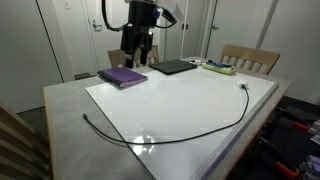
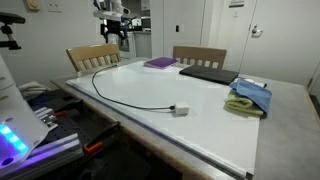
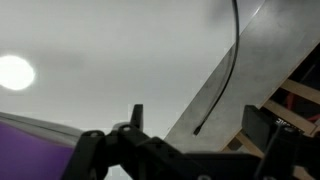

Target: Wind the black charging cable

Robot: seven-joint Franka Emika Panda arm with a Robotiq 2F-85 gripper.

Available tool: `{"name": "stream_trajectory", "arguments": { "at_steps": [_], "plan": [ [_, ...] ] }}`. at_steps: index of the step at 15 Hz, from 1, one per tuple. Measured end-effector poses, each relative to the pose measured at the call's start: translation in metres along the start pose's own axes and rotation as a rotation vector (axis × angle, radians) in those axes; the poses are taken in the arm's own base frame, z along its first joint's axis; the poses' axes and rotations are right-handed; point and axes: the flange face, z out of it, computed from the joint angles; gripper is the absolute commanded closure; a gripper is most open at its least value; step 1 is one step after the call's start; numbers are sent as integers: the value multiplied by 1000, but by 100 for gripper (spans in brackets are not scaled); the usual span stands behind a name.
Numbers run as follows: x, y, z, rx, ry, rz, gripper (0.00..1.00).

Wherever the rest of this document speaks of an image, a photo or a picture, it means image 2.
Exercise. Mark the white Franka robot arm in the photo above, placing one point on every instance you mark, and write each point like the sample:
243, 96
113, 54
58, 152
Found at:
20, 113

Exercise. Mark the white kitchen stove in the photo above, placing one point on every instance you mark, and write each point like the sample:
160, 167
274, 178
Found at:
131, 46

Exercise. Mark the white countertop appliance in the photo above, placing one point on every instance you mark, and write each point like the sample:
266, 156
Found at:
136, 23

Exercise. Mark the white cloth bundle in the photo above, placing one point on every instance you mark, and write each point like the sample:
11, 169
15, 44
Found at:
33, 89

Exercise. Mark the yellow-green folded cloth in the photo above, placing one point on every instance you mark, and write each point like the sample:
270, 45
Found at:
238, 103

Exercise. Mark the purple notebook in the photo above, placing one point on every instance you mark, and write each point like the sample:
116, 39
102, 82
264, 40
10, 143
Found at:
161, 62

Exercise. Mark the white wall switch plate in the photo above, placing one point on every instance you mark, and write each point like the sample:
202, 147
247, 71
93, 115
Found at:
54, 5

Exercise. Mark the blue folded cloth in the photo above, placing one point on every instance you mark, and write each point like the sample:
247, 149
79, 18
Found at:
253, 93

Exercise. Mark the white charger adapter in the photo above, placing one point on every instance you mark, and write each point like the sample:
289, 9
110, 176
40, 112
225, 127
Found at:
181, 108

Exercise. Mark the white door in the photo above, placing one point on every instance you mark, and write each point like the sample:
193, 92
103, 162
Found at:
283, 43

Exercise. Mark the aluminium extrusion rails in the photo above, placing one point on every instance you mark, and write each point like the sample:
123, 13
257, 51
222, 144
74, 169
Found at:
56, 146

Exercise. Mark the light wooden slat-back chair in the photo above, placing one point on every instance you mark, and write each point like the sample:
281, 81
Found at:
200, 52
93, 51

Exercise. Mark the white board mat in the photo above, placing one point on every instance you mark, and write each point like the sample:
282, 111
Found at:
200, 133

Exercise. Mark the silver metal bracket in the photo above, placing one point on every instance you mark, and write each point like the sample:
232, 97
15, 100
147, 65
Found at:
45, 115

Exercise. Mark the black closed laptop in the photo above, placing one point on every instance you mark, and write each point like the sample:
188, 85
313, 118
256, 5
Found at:
210, 74

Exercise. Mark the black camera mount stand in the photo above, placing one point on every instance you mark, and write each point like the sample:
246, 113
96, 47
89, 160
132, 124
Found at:
10, 18

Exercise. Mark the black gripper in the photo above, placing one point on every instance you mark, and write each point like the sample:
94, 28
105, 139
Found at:
113, 27

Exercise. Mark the door sign plate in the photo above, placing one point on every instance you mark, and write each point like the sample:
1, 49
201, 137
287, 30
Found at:
236, 3

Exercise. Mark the beige round wall thermostat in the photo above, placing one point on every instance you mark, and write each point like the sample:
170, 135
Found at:
33, 4

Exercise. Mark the black optical breadboard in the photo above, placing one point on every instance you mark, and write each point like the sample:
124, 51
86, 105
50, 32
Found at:
66, 131

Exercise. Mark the black wall switch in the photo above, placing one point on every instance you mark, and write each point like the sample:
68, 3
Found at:
179, 28

